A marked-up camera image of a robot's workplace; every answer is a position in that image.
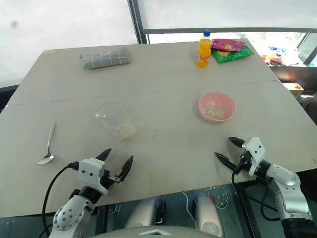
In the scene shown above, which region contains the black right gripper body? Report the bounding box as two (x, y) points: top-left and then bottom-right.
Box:
(233, 151), (254, 173)

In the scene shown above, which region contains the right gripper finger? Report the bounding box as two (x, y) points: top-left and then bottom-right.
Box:
(228, 136), (246, 149)
(214, 151), (236, 172)

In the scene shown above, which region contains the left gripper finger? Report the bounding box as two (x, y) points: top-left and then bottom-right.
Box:
(118, 155), (134, 183)
(96, 148), (112, 162)

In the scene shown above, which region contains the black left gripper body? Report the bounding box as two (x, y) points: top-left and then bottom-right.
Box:
(99, 169), (124, 191)

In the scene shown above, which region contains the pink bowl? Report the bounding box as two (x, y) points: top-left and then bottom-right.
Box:
(198, 92), (236, 124)

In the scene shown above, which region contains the clear glass jar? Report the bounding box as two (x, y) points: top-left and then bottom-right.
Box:
(95, 101), (136, 140)

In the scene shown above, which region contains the black table leg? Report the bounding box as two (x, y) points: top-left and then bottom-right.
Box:
(234, 182), (258, 238)

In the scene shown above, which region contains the metal spoon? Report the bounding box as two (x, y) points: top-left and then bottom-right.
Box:
(36, 121), (56, 166)

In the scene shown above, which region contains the grey robot torso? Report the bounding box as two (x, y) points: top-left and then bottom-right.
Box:
(90, 225), (223, 238)

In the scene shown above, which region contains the green snack bag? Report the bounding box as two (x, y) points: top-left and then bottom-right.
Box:
(211, 45), (255, 63)

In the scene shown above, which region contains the dark side cabinet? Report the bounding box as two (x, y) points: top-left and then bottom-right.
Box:
(269, 63), (317, 96)

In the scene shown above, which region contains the orange juice bottle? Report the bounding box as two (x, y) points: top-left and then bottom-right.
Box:
(196, 29), (212, 68)

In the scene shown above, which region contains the grey checked pouch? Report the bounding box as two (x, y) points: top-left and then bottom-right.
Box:
(82, 46), (131, 70)

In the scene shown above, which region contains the red snack bag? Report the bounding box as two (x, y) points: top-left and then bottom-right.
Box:
(211, 38), (246, 52)

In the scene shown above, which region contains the dark low furniture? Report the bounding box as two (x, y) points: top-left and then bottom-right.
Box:
(0, 84), (20, 114)

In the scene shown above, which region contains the black monitor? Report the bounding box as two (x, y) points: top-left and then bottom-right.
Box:
(298, 32), (317, 66)

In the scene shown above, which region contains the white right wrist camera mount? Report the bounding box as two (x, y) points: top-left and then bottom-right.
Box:
(242, 136), (266, 177)

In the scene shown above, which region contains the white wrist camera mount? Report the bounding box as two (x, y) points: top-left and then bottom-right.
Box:
(242, 136), (266, 177)
(78, 158), (109, 195)

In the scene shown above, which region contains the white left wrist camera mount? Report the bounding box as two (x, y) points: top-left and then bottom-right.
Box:
(78, 158), (109, 195)

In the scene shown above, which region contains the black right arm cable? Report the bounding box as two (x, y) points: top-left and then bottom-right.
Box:
(231, 158), (282, 222)

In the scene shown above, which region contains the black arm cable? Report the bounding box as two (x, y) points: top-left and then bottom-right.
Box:
(231, 158), (282, 222)
(37, 161), (80, 238)

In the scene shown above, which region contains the thin white cable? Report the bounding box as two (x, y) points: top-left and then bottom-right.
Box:
(182, 192), (197, 225)

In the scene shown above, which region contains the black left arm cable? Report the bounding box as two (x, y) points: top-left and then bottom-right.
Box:
(37, 161), (80, 238)

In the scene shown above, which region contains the dark window frame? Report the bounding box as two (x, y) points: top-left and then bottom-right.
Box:
(127, 0), (317, 46)

